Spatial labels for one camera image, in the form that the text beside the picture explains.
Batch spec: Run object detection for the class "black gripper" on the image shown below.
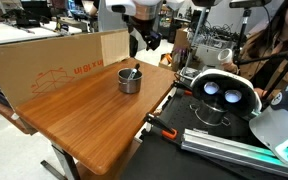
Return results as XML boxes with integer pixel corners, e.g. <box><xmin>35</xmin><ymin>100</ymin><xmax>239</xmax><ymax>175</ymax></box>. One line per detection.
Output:
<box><xmin>127</xmin><ymin>14</ymin><xmax>163</xmax><ymax>52</ymax></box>

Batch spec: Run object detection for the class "black marker with white label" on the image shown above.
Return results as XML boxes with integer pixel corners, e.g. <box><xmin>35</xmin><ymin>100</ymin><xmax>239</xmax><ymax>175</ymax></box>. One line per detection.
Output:
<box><xmin>127</xmin><ymin>63</ymin><xmax>141</xmax><ymax>81</ymax></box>

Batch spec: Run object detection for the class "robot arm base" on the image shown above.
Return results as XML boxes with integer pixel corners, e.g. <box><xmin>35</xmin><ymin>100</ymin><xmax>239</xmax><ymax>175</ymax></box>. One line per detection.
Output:
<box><xmin>248</xmin><ymin>66</ymin><xmax>288</xmax><ymax>168</ymax></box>

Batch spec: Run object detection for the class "silver pot under headset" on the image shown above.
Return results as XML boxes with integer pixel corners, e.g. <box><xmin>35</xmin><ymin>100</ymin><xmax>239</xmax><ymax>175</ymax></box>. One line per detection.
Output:
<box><xmin>188</xmin><ymin>101</ymin><xmax>232</xmax><ymax>128</ymax></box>

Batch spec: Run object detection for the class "metal pole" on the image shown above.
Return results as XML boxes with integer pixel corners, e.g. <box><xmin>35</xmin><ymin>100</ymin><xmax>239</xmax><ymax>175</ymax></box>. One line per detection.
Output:
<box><xmin>182</xmin><ymin>6</ymin><xmax>208</xmax><ymax>78</ymax></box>

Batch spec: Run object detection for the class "white VR controller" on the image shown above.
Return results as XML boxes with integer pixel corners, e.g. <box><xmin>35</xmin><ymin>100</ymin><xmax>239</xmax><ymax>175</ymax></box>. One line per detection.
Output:
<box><xmin>217</xmin><ymin>48</ymin><xmax>234</xmax><ymax>65</ymax></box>

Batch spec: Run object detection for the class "white VR headset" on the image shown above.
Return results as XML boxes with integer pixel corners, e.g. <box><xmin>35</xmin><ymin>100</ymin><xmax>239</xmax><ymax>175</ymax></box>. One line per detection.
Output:
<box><xmin>189</xmin><ymin>68</ymin><xmax>263</xmax><ymax>118</ymax></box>

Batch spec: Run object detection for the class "black clamp with orange grip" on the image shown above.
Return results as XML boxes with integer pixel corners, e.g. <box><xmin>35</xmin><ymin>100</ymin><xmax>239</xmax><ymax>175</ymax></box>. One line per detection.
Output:
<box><xmin>143</xmin><ymin>112</ymin><xmax>179</xmax><ymax>140</ymax></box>

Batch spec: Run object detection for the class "brown cardboard box panel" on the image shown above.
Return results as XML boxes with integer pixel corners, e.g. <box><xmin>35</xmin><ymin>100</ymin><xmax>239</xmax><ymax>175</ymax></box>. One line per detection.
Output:
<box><xmin>0</xmin><ymin>28</ymin><xmax>131</xmax><ymax>110</ymax></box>

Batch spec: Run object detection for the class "person with long dark hair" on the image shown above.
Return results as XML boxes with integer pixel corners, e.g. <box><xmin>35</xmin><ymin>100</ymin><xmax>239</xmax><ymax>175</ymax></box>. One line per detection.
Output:
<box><xmin>222</xmin><ymin>0</ymin><xmax>288</xmax><ymax>101</ymax></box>

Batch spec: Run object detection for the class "black perforated breadboard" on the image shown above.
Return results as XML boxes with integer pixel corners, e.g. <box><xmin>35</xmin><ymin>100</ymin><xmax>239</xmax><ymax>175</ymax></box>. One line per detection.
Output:
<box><xmin>120</xmin><ymin>87</ymin><xmax>288</xmax><ymax>180</ymax></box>

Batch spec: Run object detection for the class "white background table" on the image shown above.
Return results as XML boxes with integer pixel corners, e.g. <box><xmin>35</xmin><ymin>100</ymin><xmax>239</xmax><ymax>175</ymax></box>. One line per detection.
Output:
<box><xmin>0</xmin><ymin>20</ymin><xmax>82</xmax><ymax>48</ymax></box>

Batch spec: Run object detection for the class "low wooden side table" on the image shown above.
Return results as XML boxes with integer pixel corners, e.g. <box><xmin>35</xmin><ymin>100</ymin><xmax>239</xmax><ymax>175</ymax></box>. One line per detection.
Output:
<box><xmin>0</xmin><ymin>89</ymin><xmax>38</xmax><ymax>136</ymax></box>

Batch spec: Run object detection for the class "silver pot with two handles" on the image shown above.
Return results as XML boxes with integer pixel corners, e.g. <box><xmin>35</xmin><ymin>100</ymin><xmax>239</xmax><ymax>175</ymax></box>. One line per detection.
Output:
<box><xmin>117</xmin><ymin>67</ymin><xmax>144</xmax><ymax>95</ymax></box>

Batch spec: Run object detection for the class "black camera stand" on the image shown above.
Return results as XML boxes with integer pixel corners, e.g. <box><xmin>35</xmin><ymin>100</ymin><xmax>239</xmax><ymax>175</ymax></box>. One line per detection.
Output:
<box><xmin>229</xmin><ymin>0</ymin><xmax>288</xmax><ymax>101</ymax></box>

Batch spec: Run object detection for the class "aluminium rail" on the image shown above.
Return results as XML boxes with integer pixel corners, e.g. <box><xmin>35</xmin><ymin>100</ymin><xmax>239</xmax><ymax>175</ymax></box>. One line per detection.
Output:
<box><xmin>180</xmin><ymin>128</ymin><xmax>288</xmax><ymax>180</ymax></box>

